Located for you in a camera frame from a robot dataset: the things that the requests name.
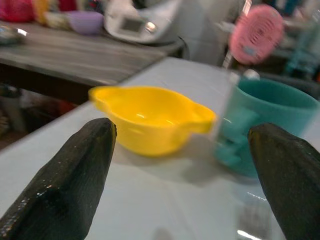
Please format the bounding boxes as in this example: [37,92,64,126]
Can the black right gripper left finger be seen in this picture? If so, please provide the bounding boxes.
[0,117,118,240]

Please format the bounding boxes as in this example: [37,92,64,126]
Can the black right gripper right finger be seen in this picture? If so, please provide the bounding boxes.
[247,122,320,240]

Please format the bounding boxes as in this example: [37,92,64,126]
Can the teal plastic mug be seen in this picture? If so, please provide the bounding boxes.
[214,78,320,179]

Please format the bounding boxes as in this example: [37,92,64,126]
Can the grey wooden table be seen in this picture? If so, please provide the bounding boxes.
[0,21,186,105]

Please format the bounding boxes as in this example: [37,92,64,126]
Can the pink round fan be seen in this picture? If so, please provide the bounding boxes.
[228,4,285,65]

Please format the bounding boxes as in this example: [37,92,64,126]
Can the shiny foil wrapped item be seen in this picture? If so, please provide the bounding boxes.
[0,26,28,46]

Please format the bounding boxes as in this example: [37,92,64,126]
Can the purple plastic bowl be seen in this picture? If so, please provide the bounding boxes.
[66,11,105,35]

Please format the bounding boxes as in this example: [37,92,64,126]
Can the pink knitted item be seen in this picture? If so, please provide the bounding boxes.
[0,0,36,23]

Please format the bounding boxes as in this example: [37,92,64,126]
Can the white kitchen appliance with display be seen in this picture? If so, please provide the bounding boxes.
[104,0,185,46]

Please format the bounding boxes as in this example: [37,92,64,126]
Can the yellow plastic bowl with handles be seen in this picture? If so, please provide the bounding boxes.
[88,85,217,158]

